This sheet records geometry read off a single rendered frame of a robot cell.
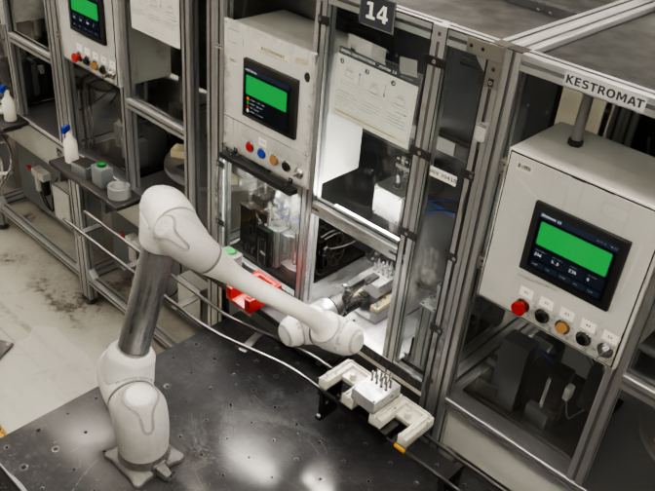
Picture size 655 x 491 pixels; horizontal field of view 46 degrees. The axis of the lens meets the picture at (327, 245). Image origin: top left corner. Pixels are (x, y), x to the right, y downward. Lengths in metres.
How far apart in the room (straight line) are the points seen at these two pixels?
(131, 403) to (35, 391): 1.53
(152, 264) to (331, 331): 0.56
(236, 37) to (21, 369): 2.07
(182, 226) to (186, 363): 0.90
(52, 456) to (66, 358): 1.42
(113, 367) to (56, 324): 1.73
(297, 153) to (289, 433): 0.92
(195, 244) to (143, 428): 0.60
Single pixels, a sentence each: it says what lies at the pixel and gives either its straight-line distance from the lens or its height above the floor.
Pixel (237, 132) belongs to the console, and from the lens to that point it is 2.73.
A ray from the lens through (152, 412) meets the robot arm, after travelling 2.38.
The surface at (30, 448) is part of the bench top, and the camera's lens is 2.67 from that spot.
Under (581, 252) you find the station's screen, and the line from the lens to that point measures 1.96.
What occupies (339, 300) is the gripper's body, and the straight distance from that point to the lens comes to 2.56.
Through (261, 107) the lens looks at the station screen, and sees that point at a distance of 2.55.
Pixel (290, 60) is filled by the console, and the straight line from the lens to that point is 2.44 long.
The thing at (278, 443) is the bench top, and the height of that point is 0.68.
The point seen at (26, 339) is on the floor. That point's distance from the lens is 4.15.
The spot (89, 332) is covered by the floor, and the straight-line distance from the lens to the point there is 4.13.
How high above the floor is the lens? 2.61
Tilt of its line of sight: 33 degrees down
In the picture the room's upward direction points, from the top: 6 degrees clockwise
